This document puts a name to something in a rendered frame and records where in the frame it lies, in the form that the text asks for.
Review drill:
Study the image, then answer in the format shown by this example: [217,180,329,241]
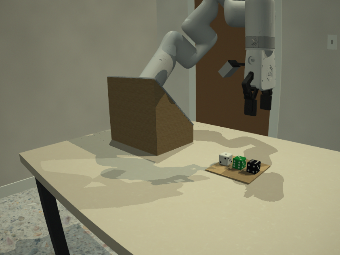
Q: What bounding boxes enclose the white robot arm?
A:
[139,0,275,86]

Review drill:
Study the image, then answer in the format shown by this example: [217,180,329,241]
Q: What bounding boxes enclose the tan flat mat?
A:
[205,159,270,184]

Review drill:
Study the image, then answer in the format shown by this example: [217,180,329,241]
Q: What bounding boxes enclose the green die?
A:
[232,156,246,170]

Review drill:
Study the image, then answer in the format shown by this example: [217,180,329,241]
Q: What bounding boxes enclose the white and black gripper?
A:
[242,48,276,116]

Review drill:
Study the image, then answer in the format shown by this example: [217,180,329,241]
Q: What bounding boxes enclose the black die with white pips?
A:
[246,159,261,174]

